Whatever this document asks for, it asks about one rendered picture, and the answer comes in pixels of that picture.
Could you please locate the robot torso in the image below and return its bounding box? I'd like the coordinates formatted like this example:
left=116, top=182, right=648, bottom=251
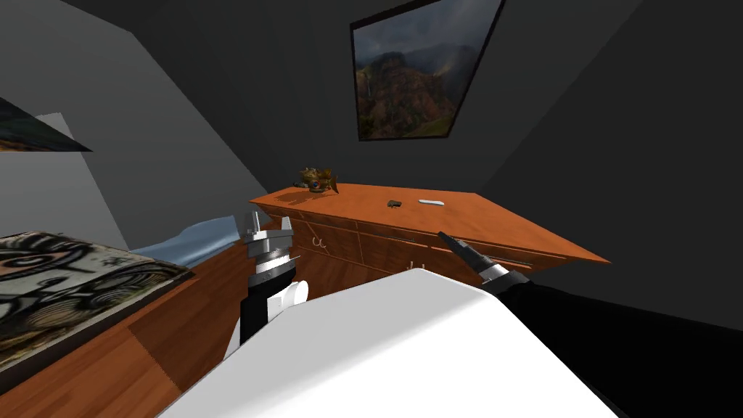
left=155, top=268, right=620, bottom=418

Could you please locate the brown fish ornament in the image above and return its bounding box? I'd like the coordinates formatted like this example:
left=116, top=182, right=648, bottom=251
left=292, top=165, right=340, bottom=195

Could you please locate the framed mountain landscape picture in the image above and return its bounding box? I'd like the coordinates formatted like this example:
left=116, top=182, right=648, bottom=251
left=349, top=0, right=506, bottom=143

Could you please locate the blue grey cloth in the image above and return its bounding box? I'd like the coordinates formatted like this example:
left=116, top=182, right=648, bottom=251
left=130, top=214, right=260, bottom=270

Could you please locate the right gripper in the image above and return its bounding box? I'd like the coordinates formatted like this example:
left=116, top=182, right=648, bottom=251
left=437, top=230, right=493, bottom=274

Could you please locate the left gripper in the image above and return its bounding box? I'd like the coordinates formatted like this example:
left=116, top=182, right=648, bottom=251
left=242, top=211, right=295, bottom=250

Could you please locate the orange wooden dresser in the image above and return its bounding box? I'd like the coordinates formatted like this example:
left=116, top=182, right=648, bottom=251
left=249, top=182, right=612, bottom=287

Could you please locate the graffiti print canvas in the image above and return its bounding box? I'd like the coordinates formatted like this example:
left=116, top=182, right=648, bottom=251
left=0, top=230, right=197, bottom=397

